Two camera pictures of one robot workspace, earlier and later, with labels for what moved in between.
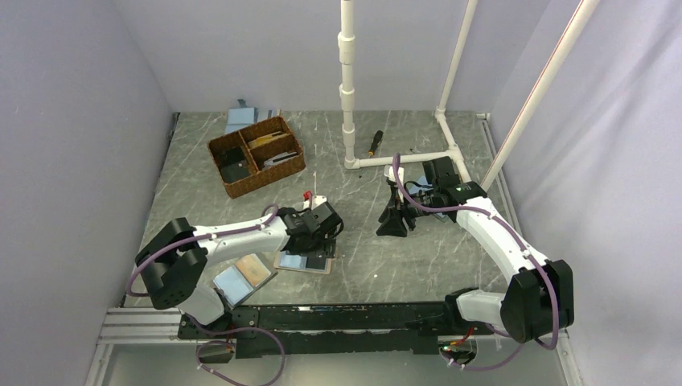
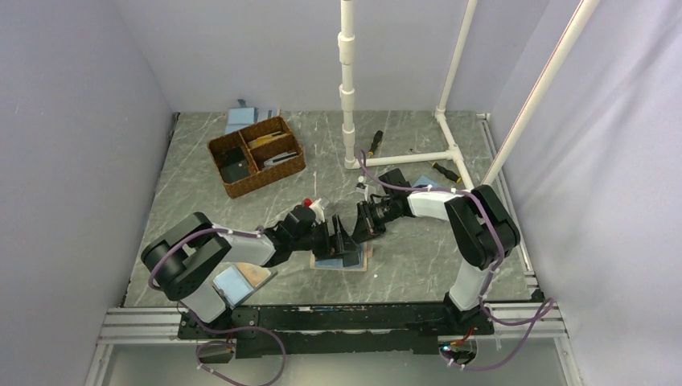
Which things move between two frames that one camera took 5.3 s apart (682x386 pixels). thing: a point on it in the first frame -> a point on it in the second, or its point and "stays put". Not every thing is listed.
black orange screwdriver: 377,138 stays put
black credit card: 318,263 -> 350,259
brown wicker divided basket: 256,156 stays put
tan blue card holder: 289,261 -> 365,252
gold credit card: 262,140 stays put
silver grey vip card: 279,158 stays put
